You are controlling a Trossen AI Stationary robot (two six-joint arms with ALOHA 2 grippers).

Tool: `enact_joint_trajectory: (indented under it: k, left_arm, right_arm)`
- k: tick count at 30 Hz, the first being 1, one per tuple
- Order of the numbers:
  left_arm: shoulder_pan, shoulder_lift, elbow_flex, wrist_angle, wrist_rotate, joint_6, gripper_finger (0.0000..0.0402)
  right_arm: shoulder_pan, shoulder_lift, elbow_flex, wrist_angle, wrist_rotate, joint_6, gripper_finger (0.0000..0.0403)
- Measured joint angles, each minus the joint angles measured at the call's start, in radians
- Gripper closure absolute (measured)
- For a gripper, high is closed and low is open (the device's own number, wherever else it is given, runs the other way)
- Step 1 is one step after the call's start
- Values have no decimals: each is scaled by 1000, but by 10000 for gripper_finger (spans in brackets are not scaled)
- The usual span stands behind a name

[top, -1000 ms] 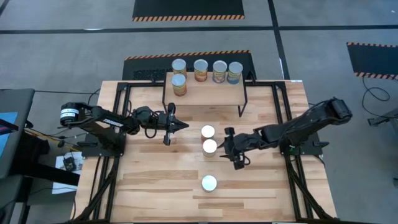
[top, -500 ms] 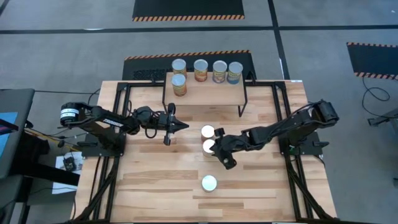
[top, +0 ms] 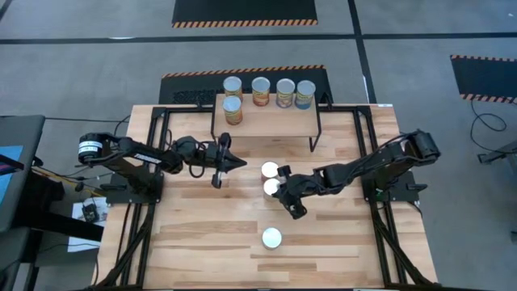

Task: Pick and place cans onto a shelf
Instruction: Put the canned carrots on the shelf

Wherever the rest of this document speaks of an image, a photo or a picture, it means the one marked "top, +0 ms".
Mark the small black device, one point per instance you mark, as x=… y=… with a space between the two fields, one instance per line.
x=90 y=213

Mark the blue labelled can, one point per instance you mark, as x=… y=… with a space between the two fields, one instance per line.
x=305 y=88

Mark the black side desk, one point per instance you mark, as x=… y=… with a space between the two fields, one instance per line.
x=28 y=161

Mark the peach can blue-grey label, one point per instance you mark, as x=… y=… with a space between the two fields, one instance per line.
x=285 y=86

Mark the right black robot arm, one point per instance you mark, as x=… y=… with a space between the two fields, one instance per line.
x=387 y=157

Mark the wooden shelf black legs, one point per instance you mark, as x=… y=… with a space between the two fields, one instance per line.
x=274 y=121

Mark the grey metal stand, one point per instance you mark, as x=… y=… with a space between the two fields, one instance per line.
x=498 y=153

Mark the white paper sheet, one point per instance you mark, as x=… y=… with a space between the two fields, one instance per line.
x=78 y=242

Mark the black metal table frame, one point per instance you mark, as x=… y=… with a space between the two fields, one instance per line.
x=151 y=214

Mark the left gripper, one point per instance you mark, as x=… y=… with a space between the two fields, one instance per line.
x=212 y=157

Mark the carrots can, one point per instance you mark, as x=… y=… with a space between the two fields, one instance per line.
x=271 y=186

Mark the green beans can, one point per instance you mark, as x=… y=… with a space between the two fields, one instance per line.
x=232 y=104
x=232 y=84

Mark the black support beam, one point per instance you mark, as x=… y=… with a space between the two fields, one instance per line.
x=68 y=226

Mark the orange red labelled can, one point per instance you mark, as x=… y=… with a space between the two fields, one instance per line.
x=269 y=169

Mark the blue sheet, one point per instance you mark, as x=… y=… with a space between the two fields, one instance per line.
x=6 y=188

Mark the black hazard-striped floor mat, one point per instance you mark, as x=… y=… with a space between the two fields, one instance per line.
x=190 y=87
x=242 y=10
x=484 y=77

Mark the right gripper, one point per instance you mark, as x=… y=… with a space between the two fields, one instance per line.
x=301 y=186

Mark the corn can orange label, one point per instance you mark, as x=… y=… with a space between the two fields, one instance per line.
x=271 y=237
x=261 y=85

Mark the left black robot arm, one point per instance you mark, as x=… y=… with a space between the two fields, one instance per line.
x=121 y=149

